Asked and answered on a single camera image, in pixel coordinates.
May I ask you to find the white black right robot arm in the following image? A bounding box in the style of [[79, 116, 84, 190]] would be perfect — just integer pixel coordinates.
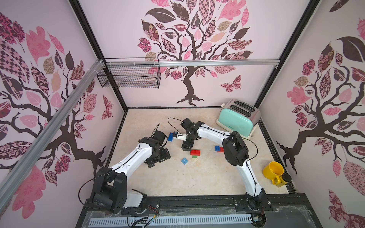
[[181, 119, 268, 211]]

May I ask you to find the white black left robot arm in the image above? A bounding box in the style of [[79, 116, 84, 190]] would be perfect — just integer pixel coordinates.
[[89, 135, 171, 214]]

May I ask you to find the small light blue lego brick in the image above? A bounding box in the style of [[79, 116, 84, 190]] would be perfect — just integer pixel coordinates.
[[181, 158, 188, 165]]

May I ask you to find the long blue lego brick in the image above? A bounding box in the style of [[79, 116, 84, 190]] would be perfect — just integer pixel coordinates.
[[168, 133, 174, 142]]

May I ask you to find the mint green toaster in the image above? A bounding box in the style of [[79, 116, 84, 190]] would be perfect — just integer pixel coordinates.
[[216, 99, 261, 139]]

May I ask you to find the yellow mug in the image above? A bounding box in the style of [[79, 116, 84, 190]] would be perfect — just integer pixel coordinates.
[[262, 161, 287, 187]]

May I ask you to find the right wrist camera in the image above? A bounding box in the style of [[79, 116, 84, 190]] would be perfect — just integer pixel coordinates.
[[181, 118, 195, 133]]

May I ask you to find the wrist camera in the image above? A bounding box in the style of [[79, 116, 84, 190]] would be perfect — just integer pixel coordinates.
[[181, 118, 195, 133], [152, 130, 167, 147]]

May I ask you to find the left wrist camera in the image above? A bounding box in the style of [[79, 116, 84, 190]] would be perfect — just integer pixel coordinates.
[[152, 130, 167, 147]]

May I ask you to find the black wire basket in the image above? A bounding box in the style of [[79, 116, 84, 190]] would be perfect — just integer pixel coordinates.
[[97, 58, 162, 88]]

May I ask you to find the aluminium rail back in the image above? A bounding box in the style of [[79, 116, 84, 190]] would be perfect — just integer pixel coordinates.
[[106, 59, 280, 67]]

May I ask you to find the aluminium rail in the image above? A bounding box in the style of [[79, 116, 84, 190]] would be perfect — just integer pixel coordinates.
[[1, 60, 104, 211], [106, 59, 280, 67]]

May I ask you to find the white slotted cable duct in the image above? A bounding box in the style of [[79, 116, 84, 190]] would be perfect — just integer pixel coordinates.
[[87, 214, 253, 228]]

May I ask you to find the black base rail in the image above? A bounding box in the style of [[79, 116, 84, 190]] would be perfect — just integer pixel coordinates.
[[86, 193, 310, 215]]

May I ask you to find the aluminium rail left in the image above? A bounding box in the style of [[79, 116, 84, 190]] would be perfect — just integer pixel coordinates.
[[1, 60, 104, 211]]

